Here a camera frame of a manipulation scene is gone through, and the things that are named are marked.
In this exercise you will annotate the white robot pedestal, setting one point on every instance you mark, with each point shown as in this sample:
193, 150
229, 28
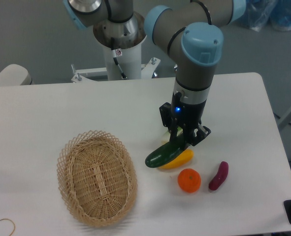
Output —
121, 46

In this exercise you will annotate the green cucumber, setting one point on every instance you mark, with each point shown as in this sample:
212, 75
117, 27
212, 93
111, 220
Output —
166, 153

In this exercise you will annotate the orange fruit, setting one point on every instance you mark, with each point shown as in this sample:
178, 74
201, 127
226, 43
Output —
189, 180

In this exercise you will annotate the yellow squash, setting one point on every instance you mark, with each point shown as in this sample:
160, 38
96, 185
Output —
185, 157

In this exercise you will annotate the blue plastic bag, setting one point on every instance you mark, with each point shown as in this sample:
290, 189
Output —
259, 12

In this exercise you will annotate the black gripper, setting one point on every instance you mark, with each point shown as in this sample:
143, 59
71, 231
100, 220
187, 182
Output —
187, 116

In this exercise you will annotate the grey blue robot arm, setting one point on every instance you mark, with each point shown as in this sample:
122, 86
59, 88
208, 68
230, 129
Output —
190, 36

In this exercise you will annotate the woven wicker basket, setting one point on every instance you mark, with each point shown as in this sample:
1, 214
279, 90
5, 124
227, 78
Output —
97, 179

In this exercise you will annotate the white chair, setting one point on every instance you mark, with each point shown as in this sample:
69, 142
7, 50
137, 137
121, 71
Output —
15, 75

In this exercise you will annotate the purple sweet potato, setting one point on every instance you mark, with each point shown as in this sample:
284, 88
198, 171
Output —
220, 176

